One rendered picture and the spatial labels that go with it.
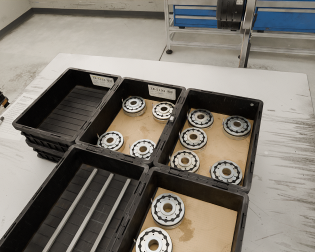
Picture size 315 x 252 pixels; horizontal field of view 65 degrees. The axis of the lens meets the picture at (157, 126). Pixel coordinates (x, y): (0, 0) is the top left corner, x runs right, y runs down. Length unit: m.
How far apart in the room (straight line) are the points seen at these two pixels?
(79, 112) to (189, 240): 0.72
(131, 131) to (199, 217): 0.43
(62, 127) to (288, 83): 1.17
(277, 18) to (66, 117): 2.20
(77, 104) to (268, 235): 0.94
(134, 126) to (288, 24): 2.11
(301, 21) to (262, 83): 1.44
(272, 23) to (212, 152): 2.04
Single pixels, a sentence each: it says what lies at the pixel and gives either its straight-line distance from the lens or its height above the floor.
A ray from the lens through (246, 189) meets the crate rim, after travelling 0.76.
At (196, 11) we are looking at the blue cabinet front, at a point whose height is 0.48.
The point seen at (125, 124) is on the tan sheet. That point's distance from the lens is 1.05.
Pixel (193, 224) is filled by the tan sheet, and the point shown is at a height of 0.83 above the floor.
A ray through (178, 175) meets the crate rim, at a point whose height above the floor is 0.92.
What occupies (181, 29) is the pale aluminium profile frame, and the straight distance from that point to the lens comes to 2.86.
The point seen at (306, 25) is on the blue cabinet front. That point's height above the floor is 0.39.
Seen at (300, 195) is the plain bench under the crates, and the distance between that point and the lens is 1.07.
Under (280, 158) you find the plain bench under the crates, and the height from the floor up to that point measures 0.70.
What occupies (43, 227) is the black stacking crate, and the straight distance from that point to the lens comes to 0.91.
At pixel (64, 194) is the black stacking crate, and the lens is 0.93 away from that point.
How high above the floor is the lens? 1.58
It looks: 48 degrees down
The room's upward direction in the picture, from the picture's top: 7 degrees counter-clockwise
